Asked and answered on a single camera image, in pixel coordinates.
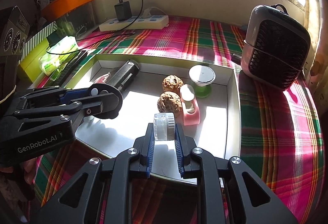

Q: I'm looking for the pink cable clip front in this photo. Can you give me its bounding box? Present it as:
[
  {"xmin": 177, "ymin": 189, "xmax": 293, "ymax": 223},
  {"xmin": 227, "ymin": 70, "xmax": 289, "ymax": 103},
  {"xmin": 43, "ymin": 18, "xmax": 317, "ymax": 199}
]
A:
[{"xmin": 180, "ymin": 84, "xmax": 201, "ymax": 126}]

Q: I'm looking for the black charger cable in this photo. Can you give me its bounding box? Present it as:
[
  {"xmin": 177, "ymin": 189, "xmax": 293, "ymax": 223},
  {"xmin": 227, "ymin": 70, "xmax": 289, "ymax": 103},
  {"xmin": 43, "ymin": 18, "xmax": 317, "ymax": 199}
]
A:
[{"xmin": 45, "ymin": 0, "xmax": 144, "ymax": 55}]

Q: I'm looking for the small clear round jar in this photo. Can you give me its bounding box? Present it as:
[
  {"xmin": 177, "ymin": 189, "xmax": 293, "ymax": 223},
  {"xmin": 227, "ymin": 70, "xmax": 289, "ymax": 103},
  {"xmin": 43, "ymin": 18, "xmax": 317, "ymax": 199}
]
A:
[{"xmin": 153, "ymin": 113, "xmax": 175, "ymax": 141}]

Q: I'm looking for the black smartphone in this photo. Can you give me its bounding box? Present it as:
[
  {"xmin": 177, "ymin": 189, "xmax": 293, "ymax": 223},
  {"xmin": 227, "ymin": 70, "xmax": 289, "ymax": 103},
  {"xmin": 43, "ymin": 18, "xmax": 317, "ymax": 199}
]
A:
[{"xmin": 52, "ymin": 50, "xmax": 87, "ymax": 86}]

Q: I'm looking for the black rectangular power bank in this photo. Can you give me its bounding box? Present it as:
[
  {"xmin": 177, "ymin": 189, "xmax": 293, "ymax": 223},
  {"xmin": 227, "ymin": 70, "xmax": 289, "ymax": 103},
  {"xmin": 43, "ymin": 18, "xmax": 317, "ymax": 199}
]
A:
[{"xmin": 106, "ymin": 60, "xmax": 140, "ymax": 91}]

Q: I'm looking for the brown walnut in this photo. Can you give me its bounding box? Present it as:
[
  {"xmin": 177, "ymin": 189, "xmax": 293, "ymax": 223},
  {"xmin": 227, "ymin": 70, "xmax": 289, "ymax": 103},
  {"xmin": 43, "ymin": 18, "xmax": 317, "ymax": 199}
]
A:
[
  {"xmin": 157, "ymin": 91, "xmax": 182, "ymax": 117},
  {"xmin": 162, "ymin": 75, "xmax": 184, "ymax": 95}
]

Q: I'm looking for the plaid pink green cloth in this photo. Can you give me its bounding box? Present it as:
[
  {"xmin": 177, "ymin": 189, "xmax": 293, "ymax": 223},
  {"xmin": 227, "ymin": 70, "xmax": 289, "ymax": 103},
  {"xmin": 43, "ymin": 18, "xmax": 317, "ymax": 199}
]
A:
[{"xmin": 80, "ymin": 16, "xmax": 327, "ymax": 223}]

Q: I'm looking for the black patterned box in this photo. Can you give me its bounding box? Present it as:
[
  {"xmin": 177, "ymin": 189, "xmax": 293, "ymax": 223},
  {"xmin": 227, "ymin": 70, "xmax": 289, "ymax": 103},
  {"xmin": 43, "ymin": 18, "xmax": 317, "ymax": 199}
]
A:
[{"xmin": 0, "ymin": 6, "xmax": 30, "ymax": 100}]

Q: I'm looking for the white green round stand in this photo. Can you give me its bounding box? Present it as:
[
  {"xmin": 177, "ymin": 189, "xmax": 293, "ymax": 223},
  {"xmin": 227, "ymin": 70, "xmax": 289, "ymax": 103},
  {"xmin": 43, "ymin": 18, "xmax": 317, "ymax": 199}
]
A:
[{"xmin": 188, "ymin": 65, "xmax": 216, "ymax": 98}]

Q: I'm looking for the pink cable clip back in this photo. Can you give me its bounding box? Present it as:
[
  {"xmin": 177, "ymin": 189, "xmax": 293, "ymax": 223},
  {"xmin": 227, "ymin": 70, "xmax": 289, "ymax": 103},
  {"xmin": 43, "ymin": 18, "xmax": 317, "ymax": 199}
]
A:
[{"xmin": 94, "ymin": 73, "xmax": 111, "ymax": 84}]

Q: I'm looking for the striped gift box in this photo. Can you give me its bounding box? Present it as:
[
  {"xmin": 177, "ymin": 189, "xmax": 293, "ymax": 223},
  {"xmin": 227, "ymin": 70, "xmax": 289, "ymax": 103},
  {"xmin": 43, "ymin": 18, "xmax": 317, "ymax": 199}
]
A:
[{"xmin": 18, "ymin": 21, "xmax": 58, "ymax": 63}]

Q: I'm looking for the white power strip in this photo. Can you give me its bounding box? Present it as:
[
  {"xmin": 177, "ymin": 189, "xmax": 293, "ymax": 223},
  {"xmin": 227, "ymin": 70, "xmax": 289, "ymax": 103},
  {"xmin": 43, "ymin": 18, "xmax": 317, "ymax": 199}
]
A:
[{"xmin": 99, "ymin": 15, "xmax": 169, "ymax": 31}]

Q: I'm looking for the person's left hand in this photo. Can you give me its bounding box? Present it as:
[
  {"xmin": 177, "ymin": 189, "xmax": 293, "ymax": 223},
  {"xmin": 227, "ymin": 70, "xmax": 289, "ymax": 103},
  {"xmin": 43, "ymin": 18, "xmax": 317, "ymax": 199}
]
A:
[{"xmin": 1, "ymin": 157, "xmax": 37, "ymax": 185}]

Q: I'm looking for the small desktop fan heater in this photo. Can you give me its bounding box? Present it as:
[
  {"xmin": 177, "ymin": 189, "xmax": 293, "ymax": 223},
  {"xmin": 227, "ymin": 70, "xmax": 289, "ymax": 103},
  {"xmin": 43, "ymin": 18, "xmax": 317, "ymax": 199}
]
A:
[{"xmin": 241, "ymin": 4, "xmax": 311, "ymax": 91}]

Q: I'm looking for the pink cable clip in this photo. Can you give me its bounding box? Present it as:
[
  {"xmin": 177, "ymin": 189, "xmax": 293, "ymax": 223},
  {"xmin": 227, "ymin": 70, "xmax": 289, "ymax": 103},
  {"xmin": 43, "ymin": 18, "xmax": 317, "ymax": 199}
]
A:
[
  {"xmin": 94, "ymin": 73, "xmax": 111, "ymax": 84},
  {"xmin": 180, "ymin": 84, "xmax": 201, "ymax": 126}
]

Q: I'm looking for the green tissue pack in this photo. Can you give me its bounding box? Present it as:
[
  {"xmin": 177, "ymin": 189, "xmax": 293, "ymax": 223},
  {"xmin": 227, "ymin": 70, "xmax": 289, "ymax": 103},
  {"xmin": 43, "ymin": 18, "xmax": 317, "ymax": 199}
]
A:
[{"xmin": 38, "ymin": 36, "xmax": 79, "ymax": 76}]

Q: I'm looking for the orange storage box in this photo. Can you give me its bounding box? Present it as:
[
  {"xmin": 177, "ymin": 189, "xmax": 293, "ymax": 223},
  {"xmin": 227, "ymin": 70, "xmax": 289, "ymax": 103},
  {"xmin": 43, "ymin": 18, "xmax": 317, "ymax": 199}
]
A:
[{"xmin": 41, "ymin": 0, "xmax": 93, "ymax": 22}]

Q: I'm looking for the yellow green box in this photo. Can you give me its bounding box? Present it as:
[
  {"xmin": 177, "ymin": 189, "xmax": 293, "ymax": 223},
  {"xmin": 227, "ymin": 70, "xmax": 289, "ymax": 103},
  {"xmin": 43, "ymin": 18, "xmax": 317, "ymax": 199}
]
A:
[{"xmin": 17, "ymin": 38, "xmax": 49, "ymax": 82}]

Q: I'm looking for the white green open box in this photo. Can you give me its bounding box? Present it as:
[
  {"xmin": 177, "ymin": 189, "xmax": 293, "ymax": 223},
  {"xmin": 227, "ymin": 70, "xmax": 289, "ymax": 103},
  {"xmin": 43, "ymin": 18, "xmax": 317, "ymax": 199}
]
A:
[{"xmin": 67, "ymin": 54, "xmax": 241, "ymax": 181}]

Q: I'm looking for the black round two-button device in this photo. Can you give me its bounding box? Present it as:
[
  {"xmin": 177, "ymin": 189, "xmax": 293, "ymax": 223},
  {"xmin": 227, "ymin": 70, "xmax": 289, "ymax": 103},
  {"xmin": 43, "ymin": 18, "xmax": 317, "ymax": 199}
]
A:
[{"xmin": 86, "ymin": 83, "xmax": 123, "ymax": 119}]

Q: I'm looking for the black charger adapter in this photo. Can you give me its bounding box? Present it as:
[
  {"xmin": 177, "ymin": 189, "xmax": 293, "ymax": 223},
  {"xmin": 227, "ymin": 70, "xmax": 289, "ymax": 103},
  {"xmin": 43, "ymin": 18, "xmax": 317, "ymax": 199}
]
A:
[{"xmin": 115, "ymin": 1, "xmax": 132, "ymax": 21}]

